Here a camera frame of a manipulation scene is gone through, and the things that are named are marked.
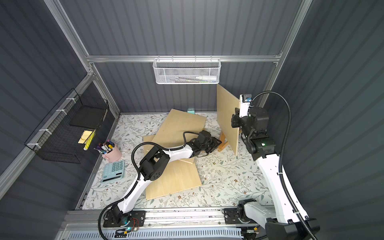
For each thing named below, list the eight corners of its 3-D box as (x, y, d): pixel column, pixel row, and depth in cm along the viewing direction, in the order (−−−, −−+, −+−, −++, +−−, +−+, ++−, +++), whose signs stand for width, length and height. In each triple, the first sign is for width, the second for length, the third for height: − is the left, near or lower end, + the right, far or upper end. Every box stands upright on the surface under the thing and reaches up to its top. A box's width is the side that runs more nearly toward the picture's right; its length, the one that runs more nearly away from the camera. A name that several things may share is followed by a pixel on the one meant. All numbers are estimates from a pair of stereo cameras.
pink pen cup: (105, 159, 97) (94, 147, 86) (115, 149, 102) (106, 137, 91) (115, 166, 94) (104, 155, 83) (125, 156, 98) (117, 144, 88)
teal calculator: (104, 182, 87) (101, 180, 85) (106, 165, 94) (104, 163, 92) (124, 177, 89) (122, 175, 87) (125, 161, 96) (123, 159, 93)
